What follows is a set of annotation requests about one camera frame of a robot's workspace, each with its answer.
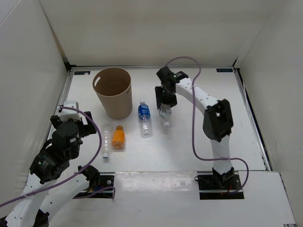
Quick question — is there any small clear plastic bottle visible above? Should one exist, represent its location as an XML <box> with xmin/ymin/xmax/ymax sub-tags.
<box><xmin>160</xmin><ymin>104</ymin><xmax>171</xmax><ymax>127</ymax></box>

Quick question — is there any long clear plastic bottle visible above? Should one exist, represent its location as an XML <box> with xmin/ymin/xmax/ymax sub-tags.
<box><xmin>101</xmin><ymin>120</ymin><xmax>112</xmax><ymax>159</ymax></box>

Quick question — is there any blue corner label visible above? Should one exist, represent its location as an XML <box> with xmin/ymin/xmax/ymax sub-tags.
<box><xmin>216</xmin><ymin>68</ymin><xmax>233</xmax><ymax>73</ymax></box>
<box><xmin>74</xmin><ymin>71</ymin><xmax>90</xmax><ymax>75</ymax></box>

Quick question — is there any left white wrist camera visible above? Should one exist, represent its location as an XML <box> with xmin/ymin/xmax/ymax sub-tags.
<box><xmin>57</xmin><ymin>100</ymin><xmax>82</xmax><ymax>122</ymax></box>

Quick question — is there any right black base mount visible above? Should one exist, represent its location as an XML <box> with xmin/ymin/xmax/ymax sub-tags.
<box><xmin>194</xmin><ymin>174</ymin><xmax>244</xmax><ymax>200</ymax></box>

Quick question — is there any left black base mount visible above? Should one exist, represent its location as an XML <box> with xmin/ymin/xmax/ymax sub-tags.
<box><xmin>74</xmin><ymin>172</ymin><xmax>115</xmax><ymax>199</ymax></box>

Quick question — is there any blue label plastic bottle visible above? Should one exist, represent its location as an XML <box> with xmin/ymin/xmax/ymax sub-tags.
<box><xmin>138</xmin><ymin>100</ymin><xmax>152</xmax><ymax>138</ymax></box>

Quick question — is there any left blue corner label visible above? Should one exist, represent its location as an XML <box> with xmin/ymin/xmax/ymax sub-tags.
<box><xmin>74</xmin><ymin>71</ymin><xmax>90</xmax><ymax>75</ymax></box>

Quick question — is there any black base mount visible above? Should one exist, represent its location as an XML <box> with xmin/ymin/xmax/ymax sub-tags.
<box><xmin>194</xmin><ymin>174</ymin><xmax>244</xmax><ymax>200</ymax></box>
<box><xmin>74</xmin><ymin>172</ymin><xmax>115</xmax><ymax>199</ymax></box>

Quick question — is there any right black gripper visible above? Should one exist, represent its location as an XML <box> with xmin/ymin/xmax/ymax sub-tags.
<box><xmin>155</xmin><ymin>86</ymin><xmax>178</xmax><ymax>109</ymax></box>

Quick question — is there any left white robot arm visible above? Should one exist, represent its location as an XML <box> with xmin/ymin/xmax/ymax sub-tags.
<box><xmin>0</xmin><ymin>106</ymin><xmax>100</xmax><ymax>227</ymax></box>

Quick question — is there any right blue corner label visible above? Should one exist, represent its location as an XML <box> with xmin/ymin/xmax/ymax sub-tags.
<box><xmin>216</xmin><ymin>68</ymin><xmax>233</xmax><ymax>73</ymax></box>

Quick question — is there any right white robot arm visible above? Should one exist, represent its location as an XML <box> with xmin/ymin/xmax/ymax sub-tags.
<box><xmin>155</xmin><ymin>66</ymin><xmax>234</xmax><ymax>189</ymax></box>

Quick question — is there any orange juice bottle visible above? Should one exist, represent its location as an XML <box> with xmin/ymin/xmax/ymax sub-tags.
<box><xmin>111</xmin><ymin>125</ymin><xmax>125</xmax><ymax>149</ymax></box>

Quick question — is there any tan cylindrical bin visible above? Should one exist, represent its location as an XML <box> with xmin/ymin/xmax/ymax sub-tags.
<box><xmin>92</xmin><ymin>67</ymin><xmax>133</xmax><ymax>120</ymax></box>

